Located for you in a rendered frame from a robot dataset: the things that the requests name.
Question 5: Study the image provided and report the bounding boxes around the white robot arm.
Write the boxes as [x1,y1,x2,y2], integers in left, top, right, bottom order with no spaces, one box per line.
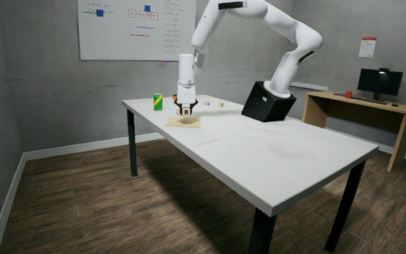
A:
[177,0,323,98]

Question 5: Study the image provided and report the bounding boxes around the green drink can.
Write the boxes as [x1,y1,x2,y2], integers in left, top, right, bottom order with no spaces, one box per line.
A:
[154,94,163,111]

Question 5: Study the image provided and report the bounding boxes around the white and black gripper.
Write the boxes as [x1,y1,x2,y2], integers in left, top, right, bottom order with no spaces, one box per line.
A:
[174,84,198,115]

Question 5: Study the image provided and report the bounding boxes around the tan square mat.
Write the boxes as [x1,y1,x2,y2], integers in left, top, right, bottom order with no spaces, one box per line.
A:
[165,117,201,128]

